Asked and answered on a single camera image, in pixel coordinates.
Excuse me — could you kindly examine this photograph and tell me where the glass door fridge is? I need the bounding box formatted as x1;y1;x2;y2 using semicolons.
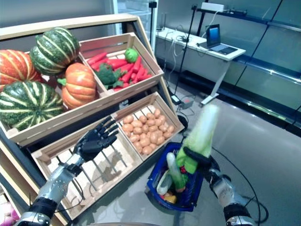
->
112;0;153;26

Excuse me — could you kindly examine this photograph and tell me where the small orange pumpkin green stem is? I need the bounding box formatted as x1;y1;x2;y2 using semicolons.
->
57;62;97;110

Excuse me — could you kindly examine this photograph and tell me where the green striped pumpkin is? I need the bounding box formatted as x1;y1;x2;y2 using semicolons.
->
0;81;64;132
29;27;80;76

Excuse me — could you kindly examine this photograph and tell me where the long black floor cable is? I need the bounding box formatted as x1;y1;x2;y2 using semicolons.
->
210;147;270;224

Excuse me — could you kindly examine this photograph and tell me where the grey open laptop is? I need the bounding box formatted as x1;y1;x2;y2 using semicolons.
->
205;23;239;56

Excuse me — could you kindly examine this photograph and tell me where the blue plastic shopping basket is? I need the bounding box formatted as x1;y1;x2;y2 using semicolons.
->
144;142;205;212

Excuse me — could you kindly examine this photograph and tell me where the wide wooden slat crate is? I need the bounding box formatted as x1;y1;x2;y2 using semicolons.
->
0;50;109;146

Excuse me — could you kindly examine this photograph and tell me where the black tripod stand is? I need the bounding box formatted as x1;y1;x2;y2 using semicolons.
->
174;4;198;96

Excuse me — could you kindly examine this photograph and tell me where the yellow bell pepper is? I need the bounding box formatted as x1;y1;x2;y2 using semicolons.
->
163;194;177;204

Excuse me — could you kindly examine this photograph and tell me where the grey box red button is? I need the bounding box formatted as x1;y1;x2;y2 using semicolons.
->
180;97;195;109

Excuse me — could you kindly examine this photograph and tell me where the black router with antennas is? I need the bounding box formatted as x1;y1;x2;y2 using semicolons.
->
156;13;168;31

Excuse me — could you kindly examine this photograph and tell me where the white flat box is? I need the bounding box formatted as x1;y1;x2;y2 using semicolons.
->
201;2;225;12

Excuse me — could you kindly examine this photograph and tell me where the white desk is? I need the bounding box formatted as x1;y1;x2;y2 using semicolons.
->
155;27;247;105

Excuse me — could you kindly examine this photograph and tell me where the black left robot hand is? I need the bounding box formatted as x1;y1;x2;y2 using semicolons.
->
74;117;119;162

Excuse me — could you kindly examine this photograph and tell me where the red carrot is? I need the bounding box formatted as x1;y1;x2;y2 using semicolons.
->
90;58;109;71
135;65;145;83
136;74;153;83
107;58;129;68
121;68;134;83
132;56;143;73
87;51;108;66

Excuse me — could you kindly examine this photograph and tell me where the dark green broccoli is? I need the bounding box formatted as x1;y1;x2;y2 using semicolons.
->
95;63;127;90

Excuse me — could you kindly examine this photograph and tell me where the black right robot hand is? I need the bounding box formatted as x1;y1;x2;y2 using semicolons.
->
183;147;221;177

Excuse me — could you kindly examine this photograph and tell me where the large orange pumpkin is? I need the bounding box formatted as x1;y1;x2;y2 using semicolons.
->
0;49;43;91

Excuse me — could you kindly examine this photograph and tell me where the black pole with box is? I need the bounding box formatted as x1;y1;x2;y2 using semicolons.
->
148;1;158;36

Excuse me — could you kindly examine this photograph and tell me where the black metal rack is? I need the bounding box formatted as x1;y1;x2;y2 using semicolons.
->
196;0;301;48

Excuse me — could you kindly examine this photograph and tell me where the wooden produce display stand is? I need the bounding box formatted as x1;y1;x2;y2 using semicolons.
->
0;13;186;226

